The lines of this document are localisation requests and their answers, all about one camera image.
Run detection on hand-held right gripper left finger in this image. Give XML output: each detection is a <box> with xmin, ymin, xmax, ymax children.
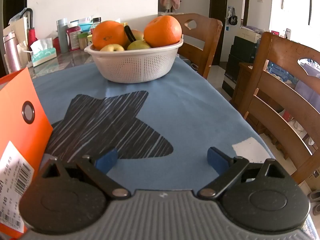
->
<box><xmin>37</xmin><ymin>148</ymin><xmax>131</xmax><ymax>201</ymax></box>

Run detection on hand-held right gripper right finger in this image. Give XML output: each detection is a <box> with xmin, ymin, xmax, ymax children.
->
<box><xmin>197</xmin><ymin>147</ymin><xmax>288</xmax><ymax>201</ymax></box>

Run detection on orange cardboard box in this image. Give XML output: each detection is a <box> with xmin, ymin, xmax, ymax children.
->
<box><xmin>0</xmin><ymin>67</ymin><xmax>54</xmax><ymax>239</ymax></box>

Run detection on white perforated plastic basket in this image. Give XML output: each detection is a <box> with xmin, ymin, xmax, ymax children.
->
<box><xmin>84</xmin><ymin>39</ymin><xmax>184</xmax><ymax>84</ymax></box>

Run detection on grey slippers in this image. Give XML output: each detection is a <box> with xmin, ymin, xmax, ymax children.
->
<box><xmin>307</xmin><ymin>190</ymin><xmax>320</xmax><ymax>216</ymax></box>

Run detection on black storage cabinet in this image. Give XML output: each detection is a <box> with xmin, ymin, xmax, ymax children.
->
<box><xmin>222</xmin><ymin>36</ymin><xmax>258</xmax><ymax>98</ymax></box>

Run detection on yellow apple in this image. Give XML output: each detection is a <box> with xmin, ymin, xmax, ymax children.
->
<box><xmin>99</xmin><ymin>44</ymin><xmax>125</xmax><ymax>52</ymax></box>

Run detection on wooden chair with cutout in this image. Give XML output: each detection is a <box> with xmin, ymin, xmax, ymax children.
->
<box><xmin>236</xmin><ymin>32</ymin><xmax>320</xmax><ymax>186</ymax></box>

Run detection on white bowl with oranges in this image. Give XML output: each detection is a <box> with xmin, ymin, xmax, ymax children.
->
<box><xmin>170</xmin><ymin>13</ymin><xmax>223</xmax><ymax>79</ymax></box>

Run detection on green apple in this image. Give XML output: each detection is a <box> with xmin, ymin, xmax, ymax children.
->
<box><xmin>126</xmin><ymin>40</ymin><xmax>152</xmax><ymax>51</ymax></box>

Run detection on green lidded jar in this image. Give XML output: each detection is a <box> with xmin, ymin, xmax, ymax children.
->
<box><xmin>78</xmin><ymin>32</ymin><xmax>89</xmax><ymax>50</ymax></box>

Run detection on green tissue box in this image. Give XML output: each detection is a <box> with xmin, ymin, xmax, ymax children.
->
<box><xmin>30</xmin><ymin>38</ymin><xmax>57</xmax><ymax>67</ymax></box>

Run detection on large orange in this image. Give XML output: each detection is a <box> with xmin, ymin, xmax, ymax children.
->
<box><xmin>144</xmin><ymin>15</ymin><xmax>182</xmax><ymax>48</ymax></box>
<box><xmin>92</xmin><ymin>20</ymin><xmax>129</xmax><ymax>51</ymax></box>

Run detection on red snack packet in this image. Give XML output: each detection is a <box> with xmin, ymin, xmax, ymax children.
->
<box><xmin>66</xmin><ymin>26</ymin><xmax>82</xmax><ymax>51</ymax></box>

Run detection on pale reddish apple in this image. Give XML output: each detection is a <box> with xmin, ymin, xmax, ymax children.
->
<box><xmin>131</xmin><ymin>29</ymin><xmax>145</xmax><ymax>41</ymax></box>

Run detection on grey tall bottle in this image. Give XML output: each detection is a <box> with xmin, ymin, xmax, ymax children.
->
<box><xmin>57</xmin><ymin>18</ymin><xmax>69</xmax><ymax>53</ymax></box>

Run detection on teal plastic container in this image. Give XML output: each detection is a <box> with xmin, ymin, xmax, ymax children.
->
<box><xmin>78</xmin><ymin>23</ymin><xmax>94</xmax><ymax>33</ymax></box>

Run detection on pink thermos bottle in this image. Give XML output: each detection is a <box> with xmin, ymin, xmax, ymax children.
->
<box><xmin>3</xmin><ymin>35</ymin><xmax>22</xmax><ymax>73</ymax></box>

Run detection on black handbag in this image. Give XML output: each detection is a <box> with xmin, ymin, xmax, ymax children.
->
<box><xmin>228</xmin><ymin>7</ymin><xmax>238</xmax><ymax>26</ymax></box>

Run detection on red folded umbrella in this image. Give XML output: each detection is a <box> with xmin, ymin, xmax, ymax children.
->
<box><xmin>26</xmin><ymin>8</ymin><xmax>38</xmax><ymax>52</ymax></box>

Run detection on beige paper bag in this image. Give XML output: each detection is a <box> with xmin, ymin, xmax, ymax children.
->
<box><xmin>3</xmin><ymin>17</ymin><xmax>29</xmax><ymax>65</ymax></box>

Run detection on black ring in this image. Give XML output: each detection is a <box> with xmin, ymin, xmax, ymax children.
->
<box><xmin>124</xmin><ymin>25</ymin><xmax>137</xmax><ymax>42</ymax></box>

